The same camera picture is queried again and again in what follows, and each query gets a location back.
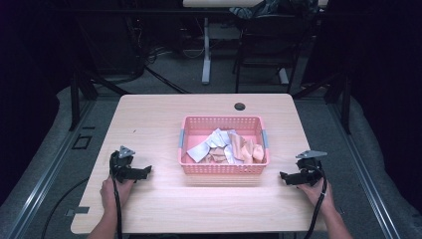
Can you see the light grey cloth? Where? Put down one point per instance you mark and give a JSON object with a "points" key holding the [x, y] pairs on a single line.
{"points": [[200, 152]]}

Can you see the black chair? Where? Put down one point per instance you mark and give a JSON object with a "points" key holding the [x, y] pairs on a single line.
{"points": [[265, 40]]}

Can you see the grey clothing heap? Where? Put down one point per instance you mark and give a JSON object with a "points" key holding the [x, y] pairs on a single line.
{"points": [[255, 10]]}

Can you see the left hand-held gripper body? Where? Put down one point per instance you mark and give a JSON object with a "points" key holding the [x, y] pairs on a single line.
{"points": [[121, 166]]}

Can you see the white desk top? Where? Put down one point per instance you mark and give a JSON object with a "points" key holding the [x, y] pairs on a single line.
{"points": [[222, 3]]}

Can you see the tan cloth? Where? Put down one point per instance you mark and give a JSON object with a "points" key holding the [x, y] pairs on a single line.
{"points": [[217, 155]]}

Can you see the black metal stand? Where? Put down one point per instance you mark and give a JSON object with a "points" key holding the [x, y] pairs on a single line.
{"points": [[75, 96], [345, 99]]}

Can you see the white desk leg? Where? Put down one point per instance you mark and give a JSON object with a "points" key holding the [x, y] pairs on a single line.
{"points": [[206, 59]]}

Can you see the pink perforated plastic basket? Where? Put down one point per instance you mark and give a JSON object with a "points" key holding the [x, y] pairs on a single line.
{"points": [[223, 168]]}

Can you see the peach cloth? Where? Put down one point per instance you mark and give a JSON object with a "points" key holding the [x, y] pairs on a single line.
{"points": [[245, 149]]}

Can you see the short white desk foot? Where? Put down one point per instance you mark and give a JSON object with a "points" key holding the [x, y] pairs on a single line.
{"points": [[283, 76]]}

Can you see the aluminium floor rail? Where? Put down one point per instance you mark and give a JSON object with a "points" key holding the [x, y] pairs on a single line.
{"points": [[43, 179], [361, 172]]}

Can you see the person's left hand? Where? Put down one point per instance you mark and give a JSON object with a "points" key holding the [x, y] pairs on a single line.
{"points": [[109, 195]]}

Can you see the grey tape strip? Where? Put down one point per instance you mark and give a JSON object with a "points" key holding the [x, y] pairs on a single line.
{"points": [[79, 210]]}

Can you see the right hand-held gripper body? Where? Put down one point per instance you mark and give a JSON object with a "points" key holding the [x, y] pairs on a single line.
{"points": [[310, 171]]}

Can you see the person's right hand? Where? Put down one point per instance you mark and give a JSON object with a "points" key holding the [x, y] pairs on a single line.
{"points": [[316, 195]]}

